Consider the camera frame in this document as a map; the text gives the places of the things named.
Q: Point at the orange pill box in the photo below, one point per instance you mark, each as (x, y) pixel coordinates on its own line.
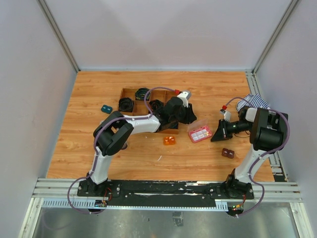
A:
(169, 140)

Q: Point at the wooden compartment tray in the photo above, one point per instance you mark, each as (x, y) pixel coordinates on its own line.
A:
(139, 108)

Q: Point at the striped cloth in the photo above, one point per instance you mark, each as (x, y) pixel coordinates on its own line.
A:
(254, 101)

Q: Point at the brown pill box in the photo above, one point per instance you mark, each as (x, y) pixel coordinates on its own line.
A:
(228, 153)

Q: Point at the white cap pill bottle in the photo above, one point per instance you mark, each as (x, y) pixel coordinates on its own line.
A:
(125, 145)

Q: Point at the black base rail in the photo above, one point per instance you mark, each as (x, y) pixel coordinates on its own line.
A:
(165, 194)

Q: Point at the teal bottle cap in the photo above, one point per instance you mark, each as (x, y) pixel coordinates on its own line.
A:
(106, 109)

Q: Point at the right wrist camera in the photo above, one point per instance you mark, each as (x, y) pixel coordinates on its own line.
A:
(226, 115)

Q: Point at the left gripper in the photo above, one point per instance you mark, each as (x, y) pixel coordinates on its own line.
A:
(190, 117)

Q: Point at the pink pill organizer box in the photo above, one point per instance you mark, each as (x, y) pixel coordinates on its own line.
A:
(199, 131)

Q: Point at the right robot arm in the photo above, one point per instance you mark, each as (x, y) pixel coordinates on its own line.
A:
(269, 132)

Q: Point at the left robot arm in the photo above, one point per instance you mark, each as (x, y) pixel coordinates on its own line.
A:
(112, 134)

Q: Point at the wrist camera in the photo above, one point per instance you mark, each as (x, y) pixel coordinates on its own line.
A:
(184, 95)
(226, 115)

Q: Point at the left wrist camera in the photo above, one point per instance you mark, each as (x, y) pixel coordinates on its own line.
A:
(184, 95)

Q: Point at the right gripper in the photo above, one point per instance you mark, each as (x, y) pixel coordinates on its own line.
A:
(222, 133)

